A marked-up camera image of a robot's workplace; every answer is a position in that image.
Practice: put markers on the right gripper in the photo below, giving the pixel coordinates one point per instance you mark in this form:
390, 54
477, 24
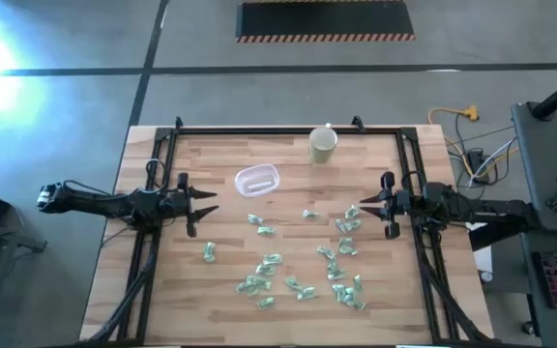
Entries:
401, 203

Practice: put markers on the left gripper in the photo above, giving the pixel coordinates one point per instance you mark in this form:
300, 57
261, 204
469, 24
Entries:
174, 203

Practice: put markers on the green white stevia packet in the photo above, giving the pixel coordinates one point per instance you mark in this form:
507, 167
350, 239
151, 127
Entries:
339, 290
243, 287
353, 224
348, 296
209, 252
357, 282
266, 231
347, 250
253, 291
255, 280
359, 305
331, 265
255, 219
352, 211
340, 225
310, 213
336, 274
272, 259
265, 269
265, 285
326, 252
345, 241
306, 293

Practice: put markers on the wrapper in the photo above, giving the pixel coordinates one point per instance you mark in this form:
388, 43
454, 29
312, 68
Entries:
292, 281
266, 303

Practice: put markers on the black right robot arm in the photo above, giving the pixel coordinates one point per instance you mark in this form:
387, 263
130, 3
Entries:
472, 208

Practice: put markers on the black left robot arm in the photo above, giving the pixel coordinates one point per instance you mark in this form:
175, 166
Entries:
104, 203

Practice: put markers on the clear plastic container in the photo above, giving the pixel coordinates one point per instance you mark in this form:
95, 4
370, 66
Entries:
256, 180

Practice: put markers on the olive green cup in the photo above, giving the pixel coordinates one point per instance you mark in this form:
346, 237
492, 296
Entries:
323, 152

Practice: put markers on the black power strip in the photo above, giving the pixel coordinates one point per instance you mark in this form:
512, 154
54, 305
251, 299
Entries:
477, 162

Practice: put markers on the black diagonal desk brace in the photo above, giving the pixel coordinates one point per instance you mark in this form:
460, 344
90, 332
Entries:
496, 238

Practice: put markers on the small white round cap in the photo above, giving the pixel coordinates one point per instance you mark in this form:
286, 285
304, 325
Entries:
486, 276

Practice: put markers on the black hazard-striped floor mat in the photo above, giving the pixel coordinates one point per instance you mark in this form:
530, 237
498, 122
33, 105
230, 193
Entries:
324, 19

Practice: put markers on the black caster wheel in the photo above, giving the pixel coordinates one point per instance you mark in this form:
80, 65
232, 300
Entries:
529, 328

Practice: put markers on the dark grey side desk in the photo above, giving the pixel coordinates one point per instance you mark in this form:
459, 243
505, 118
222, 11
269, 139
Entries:
549, 328

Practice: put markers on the black frame clamp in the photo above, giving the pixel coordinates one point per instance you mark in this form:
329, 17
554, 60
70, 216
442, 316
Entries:
357, 123
178, 122

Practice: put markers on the black aluminium table frame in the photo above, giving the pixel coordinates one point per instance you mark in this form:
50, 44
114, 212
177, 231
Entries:
283, 131

